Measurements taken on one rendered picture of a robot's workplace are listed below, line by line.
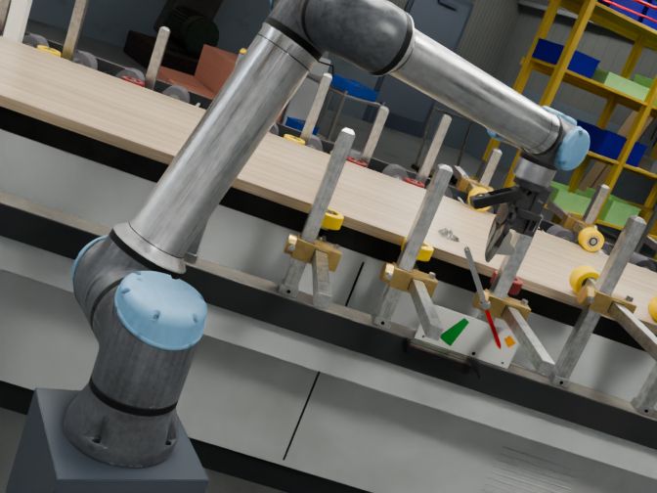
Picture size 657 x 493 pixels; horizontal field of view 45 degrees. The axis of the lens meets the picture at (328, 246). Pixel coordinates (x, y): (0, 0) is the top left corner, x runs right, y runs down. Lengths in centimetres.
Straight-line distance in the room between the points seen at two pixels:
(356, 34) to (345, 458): 146
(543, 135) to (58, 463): 104
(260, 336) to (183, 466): 70
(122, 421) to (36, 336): 106
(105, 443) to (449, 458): 136
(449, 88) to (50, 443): 89
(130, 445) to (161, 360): 15
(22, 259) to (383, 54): 111
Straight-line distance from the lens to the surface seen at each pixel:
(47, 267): 205
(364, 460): 244
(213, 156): 137
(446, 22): 1248
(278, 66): 137
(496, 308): 202
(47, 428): 139
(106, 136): 207
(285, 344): 203
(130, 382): 129
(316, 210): 189
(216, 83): 654
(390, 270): 195
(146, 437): 134
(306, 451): 242
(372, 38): 129
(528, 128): 156
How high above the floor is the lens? 138
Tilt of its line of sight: 16 degrees down
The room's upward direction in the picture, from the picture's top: 21 degrees clockwise
